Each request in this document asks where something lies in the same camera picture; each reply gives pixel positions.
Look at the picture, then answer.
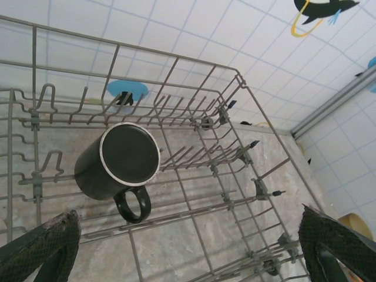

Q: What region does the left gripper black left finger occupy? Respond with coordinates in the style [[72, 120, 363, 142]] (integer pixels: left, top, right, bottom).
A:
[[0, 209, 82, 282]]

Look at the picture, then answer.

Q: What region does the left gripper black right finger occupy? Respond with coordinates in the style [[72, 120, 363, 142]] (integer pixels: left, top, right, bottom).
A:
[[298, 204, 376, 282]]

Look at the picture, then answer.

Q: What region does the grey wire dish rack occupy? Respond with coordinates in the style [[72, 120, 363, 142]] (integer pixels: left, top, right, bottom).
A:
[[0, 14, 327, 282]]

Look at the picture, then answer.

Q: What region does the black mug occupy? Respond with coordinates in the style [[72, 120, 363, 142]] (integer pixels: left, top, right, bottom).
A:
[[73, 122, 162, 224]]

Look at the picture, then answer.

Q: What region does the yellow-orange plastic cup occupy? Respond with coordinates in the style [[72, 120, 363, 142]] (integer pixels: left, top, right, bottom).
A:
[[337, 213, 373, 239]]

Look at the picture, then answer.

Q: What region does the yellow ring wall decal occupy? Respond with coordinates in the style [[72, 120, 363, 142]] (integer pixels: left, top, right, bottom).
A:
[[239, 119, 270, 129], [296, 140, 313, 166]]

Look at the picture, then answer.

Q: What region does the aluminium corner post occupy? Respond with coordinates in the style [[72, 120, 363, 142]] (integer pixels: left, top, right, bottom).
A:
[[290, 66, 376, 139]]

